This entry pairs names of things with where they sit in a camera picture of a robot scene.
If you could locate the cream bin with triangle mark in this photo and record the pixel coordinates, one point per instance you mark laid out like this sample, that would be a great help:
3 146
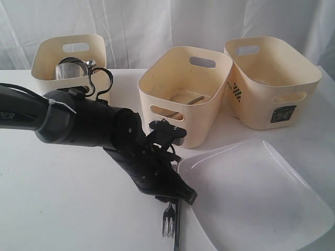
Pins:
180 75

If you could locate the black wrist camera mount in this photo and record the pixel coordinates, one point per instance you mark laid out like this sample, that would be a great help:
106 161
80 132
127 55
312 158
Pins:
176 134

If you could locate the steel fork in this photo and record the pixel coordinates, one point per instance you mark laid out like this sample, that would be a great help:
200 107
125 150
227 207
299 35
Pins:
169 221

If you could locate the steel knife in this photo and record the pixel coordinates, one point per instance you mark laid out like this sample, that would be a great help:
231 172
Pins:
177 226

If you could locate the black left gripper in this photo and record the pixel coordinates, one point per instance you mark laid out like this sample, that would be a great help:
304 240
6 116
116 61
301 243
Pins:
151 171

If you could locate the steel spoon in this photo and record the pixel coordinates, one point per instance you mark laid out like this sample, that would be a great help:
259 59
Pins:
189 103

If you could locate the white square plate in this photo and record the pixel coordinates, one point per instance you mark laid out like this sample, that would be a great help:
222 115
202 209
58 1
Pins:
250 198

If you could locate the cream bin with square mark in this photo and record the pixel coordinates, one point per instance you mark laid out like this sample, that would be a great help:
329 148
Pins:
270 82

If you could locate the steel mug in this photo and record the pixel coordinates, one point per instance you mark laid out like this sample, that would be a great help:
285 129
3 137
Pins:
72 67

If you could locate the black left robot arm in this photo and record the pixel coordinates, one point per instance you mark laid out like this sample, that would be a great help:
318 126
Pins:
68 118

